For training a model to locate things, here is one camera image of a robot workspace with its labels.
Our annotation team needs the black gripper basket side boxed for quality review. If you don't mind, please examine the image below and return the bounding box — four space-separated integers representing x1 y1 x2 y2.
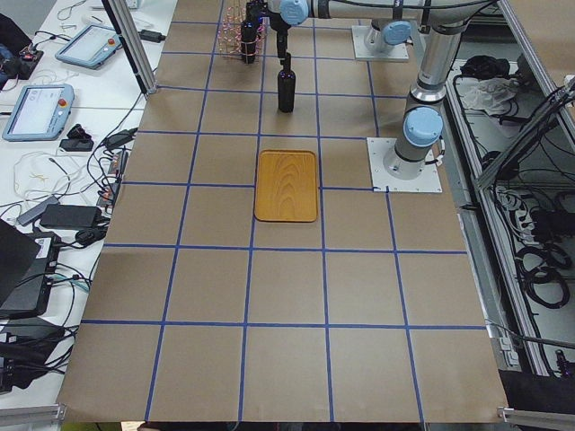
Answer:
245 1 288 64

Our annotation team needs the dark wine bottle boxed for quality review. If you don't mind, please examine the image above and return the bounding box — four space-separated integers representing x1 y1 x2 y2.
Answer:
240 19 259 64
277 52 296 113

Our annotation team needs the robot arm over basket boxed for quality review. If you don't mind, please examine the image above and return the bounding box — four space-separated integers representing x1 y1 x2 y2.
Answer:
240 1 493 64

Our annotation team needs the robot arm over tray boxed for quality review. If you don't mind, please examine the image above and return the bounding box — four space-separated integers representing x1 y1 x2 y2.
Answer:
394 25 465 178

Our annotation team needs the wooden tray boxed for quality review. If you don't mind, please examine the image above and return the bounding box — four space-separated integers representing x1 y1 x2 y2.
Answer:
254 149 318 223

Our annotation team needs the teach pendant tablet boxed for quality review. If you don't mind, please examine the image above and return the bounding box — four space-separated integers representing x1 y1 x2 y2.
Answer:
55 24 122 69
2 84 75 142

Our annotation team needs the white cloth rag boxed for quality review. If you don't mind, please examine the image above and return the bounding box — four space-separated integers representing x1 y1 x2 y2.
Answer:
462 77 519 116

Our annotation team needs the black power adapter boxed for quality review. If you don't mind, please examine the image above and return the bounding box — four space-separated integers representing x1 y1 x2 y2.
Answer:
40 204 102 230

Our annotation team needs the black laptop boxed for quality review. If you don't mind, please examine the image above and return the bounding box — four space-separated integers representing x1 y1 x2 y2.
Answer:
1 221 60 320

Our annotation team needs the copper wire bottle basket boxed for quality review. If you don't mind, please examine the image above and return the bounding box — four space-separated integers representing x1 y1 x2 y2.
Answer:
217 1 262 63

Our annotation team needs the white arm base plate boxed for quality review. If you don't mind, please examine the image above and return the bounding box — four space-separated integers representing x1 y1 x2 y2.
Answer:
367 137 443 193
351 21 411 62

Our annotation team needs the aluminium frame post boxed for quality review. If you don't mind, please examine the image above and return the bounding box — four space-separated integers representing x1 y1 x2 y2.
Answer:
102 0 157 97

